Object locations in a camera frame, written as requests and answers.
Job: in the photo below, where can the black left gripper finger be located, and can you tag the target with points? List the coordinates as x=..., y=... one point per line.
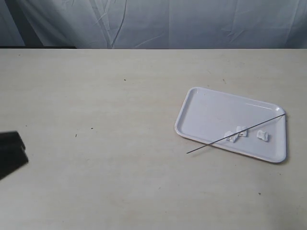
x=11, y=159
x=11, y=141

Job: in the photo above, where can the white cotton piece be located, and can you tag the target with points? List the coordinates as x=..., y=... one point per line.
x=263, y=135
x=231, y=136
x=242, y=131

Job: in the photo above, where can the thin metal skewer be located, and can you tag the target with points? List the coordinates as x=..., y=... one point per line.
x=251, y=127

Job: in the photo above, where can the white backdrop curtain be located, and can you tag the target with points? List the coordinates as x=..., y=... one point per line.
x=153, y=24

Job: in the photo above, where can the white plastic tray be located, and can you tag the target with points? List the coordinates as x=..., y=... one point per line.
x=206, y=115

